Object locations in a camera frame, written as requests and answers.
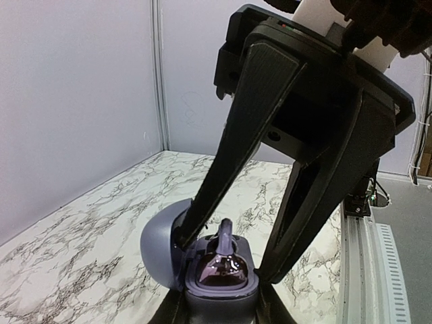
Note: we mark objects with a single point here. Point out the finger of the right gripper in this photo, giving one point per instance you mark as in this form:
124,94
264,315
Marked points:
317,187

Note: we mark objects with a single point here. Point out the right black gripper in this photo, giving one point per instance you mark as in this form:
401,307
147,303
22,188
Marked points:
292,89

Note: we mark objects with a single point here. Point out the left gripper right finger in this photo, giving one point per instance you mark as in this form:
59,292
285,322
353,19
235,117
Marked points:
269,307

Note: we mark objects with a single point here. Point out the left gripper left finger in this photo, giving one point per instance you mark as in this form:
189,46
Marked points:
172,310

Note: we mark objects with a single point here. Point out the blue earbud charging case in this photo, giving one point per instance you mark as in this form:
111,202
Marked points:
175,269

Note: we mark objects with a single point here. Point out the stacked cardboard boxes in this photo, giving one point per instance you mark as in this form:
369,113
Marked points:
424,156

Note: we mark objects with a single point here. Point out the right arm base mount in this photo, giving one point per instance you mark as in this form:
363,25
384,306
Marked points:
366,194

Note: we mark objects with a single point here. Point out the aluminium front rail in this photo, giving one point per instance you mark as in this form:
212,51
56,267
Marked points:
372,286

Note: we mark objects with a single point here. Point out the right aluminium corner post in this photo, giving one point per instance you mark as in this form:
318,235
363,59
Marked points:
159,83

